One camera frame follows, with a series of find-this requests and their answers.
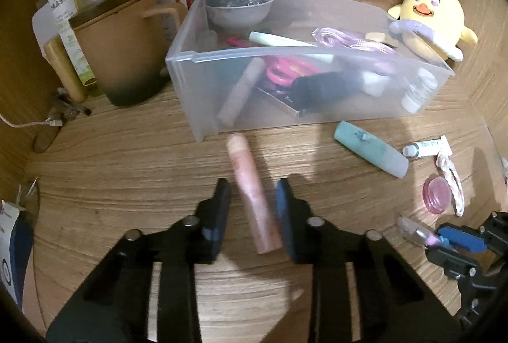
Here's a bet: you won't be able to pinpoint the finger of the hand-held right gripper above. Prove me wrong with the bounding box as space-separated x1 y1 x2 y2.
436 223 487 253
425 247 483 281

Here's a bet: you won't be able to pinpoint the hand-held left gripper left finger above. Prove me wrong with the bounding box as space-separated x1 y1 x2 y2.
45 178 233 343

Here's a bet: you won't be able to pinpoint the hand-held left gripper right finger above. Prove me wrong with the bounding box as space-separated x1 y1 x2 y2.
276 177 454 343

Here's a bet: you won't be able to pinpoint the peach pink tube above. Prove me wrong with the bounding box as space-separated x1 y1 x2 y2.
226 133 283 255

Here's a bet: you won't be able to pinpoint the small purple clear tube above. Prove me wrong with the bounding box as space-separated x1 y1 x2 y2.
397 215 441 248

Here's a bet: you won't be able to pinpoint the pale pink stick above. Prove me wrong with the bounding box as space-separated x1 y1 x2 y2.
216 57 266 126

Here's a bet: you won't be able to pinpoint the black card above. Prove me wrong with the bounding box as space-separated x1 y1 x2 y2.
254 84 308 118

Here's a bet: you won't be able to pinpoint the clear plastic storage bin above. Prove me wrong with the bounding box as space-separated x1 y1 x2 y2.
164 0 456 143

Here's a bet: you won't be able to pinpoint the purple black tube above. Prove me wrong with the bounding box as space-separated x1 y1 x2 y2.
291 70 364 109

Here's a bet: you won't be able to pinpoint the pink scissors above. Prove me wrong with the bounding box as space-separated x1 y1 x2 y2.
265 56 321 87

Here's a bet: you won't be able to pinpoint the white plastic bottle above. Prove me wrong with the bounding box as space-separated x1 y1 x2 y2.
400 67 437 114

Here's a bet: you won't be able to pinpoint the small white tube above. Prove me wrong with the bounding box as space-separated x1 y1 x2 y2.
361 69 391 97

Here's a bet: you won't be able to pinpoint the bright pink pen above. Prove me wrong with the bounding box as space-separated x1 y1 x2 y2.
226 34 255 49

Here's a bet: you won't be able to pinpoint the pale green stick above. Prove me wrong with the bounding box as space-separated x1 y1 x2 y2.
249 31 335 65

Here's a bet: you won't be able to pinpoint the pink rope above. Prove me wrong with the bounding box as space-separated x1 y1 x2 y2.
313 26 401 58

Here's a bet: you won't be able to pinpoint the pink round lid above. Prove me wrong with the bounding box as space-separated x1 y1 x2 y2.
422 175 453 214

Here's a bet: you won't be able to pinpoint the white ointment tube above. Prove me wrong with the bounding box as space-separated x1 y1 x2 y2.
402 136 453 159

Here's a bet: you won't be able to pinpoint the mint green tube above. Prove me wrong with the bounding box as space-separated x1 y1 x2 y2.
333 121 409 179

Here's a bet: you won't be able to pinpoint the brown mug with lid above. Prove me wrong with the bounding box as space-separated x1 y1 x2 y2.
68 0 187 108

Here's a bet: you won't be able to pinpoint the grey plastic bowl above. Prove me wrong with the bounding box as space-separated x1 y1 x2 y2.
204 0 275 29

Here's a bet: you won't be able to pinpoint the gold tube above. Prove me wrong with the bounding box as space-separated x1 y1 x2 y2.
43 37 89 103

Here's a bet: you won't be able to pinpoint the blue white box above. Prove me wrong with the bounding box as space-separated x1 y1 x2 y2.
0 200 34 308

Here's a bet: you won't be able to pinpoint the green spray bottle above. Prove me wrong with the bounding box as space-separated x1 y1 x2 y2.
47 0 98 86

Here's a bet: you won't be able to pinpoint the white pink braided cord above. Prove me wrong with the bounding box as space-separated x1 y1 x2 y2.
436 153 465 217

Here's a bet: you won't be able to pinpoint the white charging cable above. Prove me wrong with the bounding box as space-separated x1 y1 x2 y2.
0 112 64 129

